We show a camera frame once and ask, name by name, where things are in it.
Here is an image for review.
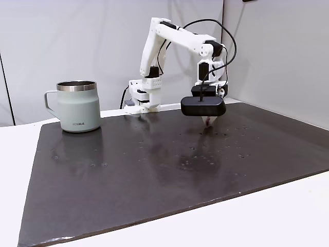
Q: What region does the dark grey table mat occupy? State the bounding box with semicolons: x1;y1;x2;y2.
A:
17;102;329;247

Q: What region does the pale green steel mug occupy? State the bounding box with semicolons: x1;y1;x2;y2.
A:
44;80;101;133

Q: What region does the black oval camera box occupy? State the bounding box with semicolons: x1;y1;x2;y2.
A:
180;85;227;117

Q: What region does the black camera cable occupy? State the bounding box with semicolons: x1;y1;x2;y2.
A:
182;18;237;101

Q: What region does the black base power cable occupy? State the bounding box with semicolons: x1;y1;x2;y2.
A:
119;86;130;110

